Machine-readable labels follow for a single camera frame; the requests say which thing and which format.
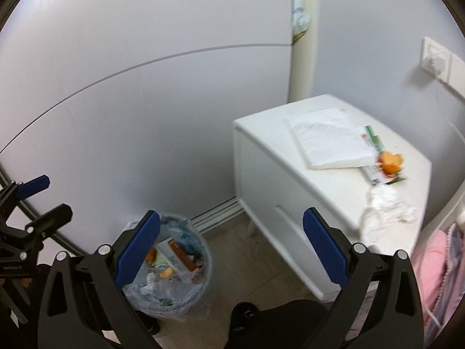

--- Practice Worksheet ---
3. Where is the white nightstand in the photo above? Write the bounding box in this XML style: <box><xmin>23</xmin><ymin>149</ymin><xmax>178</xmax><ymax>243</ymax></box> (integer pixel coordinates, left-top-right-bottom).
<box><xmin>232</xmin><ymin>94</ymin><xmax>433</xmax><ymax>302</ymax></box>

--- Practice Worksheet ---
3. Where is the cream vertical post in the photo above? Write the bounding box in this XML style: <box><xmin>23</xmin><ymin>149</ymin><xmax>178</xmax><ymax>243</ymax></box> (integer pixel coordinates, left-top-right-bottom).
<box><xmin>288</xmin><ymin>0</ymin><xmax>319</xmax><ymax>104</ymax></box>

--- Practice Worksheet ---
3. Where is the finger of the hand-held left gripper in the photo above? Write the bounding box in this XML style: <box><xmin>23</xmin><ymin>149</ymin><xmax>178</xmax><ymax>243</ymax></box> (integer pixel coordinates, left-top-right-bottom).
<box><xmin>0</xmin><ymin>175</ymin><xmax>51</xmax><ymax>222</ymax></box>
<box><xmin>0</xmin><ymin>204</ymin><xmax>73</xmax><ymax>262</ymax></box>

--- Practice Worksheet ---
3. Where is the round grey trash bin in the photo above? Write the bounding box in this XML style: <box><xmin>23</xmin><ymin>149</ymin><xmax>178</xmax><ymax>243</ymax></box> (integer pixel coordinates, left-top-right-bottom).
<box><xmin>121</xmin><ymin>214</ymin><xmax>213</xmax><ymax>322</ymax></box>

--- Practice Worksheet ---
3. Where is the white tissue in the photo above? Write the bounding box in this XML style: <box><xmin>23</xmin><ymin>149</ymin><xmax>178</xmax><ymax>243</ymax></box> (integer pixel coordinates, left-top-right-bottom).
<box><xmin>360</xmin><ymin>184</ymin><xmax>418</xmax><ymax>244</ymax></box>

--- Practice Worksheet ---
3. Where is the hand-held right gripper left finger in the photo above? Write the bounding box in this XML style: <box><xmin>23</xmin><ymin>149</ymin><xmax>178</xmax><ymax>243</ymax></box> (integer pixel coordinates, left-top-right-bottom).
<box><xmin>37</xmin><ymin>210</ymin><xmax>162</xmax><ymax>349</ymax></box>

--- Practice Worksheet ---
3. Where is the pink blanket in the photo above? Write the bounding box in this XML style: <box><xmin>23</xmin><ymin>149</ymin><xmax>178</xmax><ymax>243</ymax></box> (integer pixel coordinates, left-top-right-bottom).
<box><xmin>412</xmin><ymin>223</ymin><xmax>465</xmax><ymax>342</ymax></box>

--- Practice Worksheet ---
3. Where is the orange and white carton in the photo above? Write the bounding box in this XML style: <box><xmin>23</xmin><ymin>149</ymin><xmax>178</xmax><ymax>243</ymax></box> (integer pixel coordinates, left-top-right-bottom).
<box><xmin>156</xmin><ymin>238</ymin><xmax>204</xmax><ymax>273</ymax></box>

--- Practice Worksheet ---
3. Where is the green and white packet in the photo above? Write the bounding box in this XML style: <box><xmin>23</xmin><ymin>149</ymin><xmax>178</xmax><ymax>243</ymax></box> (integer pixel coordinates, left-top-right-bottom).
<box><xmin>358</xmin><ymin>125</ymin><xmax>405</xmax><ymax>185</ymax></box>

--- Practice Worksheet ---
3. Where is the white padded mailer envelope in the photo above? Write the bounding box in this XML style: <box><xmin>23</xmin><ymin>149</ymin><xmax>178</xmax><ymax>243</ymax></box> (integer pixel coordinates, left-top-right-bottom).
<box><xmin>283</xmin><ymin>107</ymin><xmax>378</xmax><ymax>171</ymax></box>

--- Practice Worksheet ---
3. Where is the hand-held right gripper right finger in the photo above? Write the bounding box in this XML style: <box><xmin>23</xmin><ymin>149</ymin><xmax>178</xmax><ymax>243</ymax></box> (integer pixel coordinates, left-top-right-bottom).
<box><xmin>303</xmin><ymin>207</ymin><xmax>425</xmax><ymax>349</ymax></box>

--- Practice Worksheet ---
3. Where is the orange peel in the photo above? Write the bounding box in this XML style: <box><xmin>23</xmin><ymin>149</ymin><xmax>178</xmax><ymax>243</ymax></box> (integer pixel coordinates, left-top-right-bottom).
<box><xmin>378</xmin><ymin>152</ymin><xmax>405</xmax><ymax>175</ymax></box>

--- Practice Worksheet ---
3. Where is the teal printed wrapper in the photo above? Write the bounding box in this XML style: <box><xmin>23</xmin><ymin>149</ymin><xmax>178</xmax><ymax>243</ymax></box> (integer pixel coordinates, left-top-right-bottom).
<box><xmin>171</xmin><ymin>225</ymin><xmax>198</xmax><ymax>251</ymax></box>

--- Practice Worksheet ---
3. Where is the white wall socket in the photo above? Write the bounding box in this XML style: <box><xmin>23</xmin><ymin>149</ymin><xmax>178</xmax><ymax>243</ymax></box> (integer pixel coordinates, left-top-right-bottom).
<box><xmin>421</xmin><ymin>36</ymin><xmax>465</xmax><ymax>100</ymax></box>

